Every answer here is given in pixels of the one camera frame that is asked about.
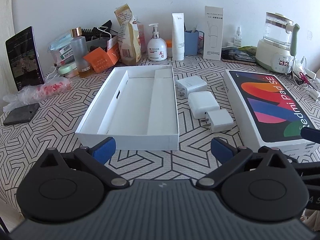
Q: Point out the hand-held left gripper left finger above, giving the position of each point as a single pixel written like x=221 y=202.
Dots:
x=105 y=150

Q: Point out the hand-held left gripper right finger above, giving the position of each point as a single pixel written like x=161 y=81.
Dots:
x=221 y=150

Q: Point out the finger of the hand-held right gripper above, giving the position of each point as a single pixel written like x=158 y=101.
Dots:
x=311 y=133
x=311 y=173

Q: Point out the white charger plug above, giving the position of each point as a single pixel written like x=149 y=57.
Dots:
x=221 y=121
x=203 y=102
x=192 y=83

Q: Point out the colourful printed box lid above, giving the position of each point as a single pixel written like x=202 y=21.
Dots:
x=270 y=100

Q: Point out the white cardboard box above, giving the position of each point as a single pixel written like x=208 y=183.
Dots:
x=140 y=100

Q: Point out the patterned cloth covered desktop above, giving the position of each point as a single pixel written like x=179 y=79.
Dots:
x=62 y=115

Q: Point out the pink scissors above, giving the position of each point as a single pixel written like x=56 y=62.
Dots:
x=302 y=78

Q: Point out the white power strip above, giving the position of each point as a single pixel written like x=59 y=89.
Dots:
x=307 y=76

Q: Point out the clear plastic bag red pieces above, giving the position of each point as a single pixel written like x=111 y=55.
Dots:
x=42 y=91

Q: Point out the green round jar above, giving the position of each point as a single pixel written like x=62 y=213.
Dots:
x=67 y=70

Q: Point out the cream electric glass kettle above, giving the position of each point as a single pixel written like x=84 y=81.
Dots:
x=272 y=52

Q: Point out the dark grey square pouch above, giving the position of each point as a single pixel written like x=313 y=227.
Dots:
x=21 y=113

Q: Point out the orange cardboard box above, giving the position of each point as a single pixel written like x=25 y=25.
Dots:
x=101 y=58

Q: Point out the stack of phones and cards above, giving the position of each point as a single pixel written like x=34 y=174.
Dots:
x=236 y=56

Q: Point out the clear bottle gold cap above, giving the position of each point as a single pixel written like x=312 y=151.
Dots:
x=80 y=55

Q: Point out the green packet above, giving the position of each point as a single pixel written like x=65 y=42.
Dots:
x=248 y=50

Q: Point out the blue pen cup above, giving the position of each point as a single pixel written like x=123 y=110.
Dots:
x=193 y=43

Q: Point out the small clear spray bottle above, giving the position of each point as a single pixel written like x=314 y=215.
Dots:
x=238 y=40

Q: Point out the stack of face mask packs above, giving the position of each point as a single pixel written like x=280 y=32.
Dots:
x=61 y=47

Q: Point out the beige snack bag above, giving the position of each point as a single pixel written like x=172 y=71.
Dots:
x=128 y=40

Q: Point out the white pump bottle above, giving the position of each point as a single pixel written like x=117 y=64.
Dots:
x=157 y=50

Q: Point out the tall white carton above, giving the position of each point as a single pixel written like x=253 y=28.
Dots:
x=213 y=35

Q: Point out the pink bottle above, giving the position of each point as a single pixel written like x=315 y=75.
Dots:
x=142 y=38

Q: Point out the white cosmetic tube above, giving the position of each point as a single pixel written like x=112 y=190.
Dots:
x=178 y=40

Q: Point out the black hair clips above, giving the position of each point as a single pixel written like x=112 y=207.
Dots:
x=97 y=31

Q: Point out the black standing tablet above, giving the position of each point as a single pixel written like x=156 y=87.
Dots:
x=23 y=60

